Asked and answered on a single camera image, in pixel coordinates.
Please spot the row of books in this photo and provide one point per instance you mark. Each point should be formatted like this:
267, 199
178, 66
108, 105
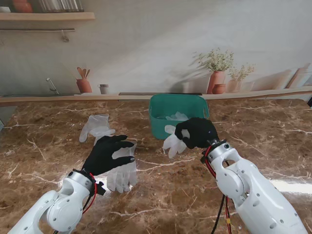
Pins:
61, 5

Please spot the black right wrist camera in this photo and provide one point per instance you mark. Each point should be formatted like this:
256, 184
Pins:
204, 156

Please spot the grey mug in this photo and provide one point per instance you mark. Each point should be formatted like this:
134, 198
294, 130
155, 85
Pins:
104, 89

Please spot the orange ceramic jar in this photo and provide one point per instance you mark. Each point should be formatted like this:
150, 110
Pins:
22, 6

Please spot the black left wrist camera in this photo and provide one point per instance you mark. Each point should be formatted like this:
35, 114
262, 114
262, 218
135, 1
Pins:
100, 189

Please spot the dark metal wall rail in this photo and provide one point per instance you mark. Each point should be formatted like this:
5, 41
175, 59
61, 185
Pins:
36, 29

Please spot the white bowl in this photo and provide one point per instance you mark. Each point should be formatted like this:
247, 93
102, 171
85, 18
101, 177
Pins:
4, 9

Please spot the terracotta pot with wooden spoons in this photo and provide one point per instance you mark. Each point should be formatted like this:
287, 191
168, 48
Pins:
84, 85

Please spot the tall terracotta vase with flowers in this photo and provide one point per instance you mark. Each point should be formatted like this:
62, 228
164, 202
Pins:
217, 80

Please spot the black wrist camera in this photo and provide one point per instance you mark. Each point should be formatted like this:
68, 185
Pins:
100, 189
204, 156

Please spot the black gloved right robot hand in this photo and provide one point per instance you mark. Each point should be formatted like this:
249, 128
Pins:
202, 132

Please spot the teal plastic basket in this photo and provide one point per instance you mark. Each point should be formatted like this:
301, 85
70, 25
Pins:
158, 126

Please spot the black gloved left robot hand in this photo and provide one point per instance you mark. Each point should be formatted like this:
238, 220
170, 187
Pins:
102, 156

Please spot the light wooden wall shelf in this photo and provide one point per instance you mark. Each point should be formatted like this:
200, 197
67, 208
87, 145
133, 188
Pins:
48, 16

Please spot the metal hook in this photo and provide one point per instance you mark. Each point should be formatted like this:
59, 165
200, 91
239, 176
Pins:
64, 37

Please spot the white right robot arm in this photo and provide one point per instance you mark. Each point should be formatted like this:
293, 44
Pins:
253, 195

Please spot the black object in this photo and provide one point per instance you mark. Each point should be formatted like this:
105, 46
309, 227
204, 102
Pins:
310, 101

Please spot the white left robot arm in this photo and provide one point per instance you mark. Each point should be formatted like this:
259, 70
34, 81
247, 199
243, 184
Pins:
63, 209

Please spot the small round terracotta pot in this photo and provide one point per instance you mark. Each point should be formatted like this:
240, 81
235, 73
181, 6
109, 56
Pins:
219, 89

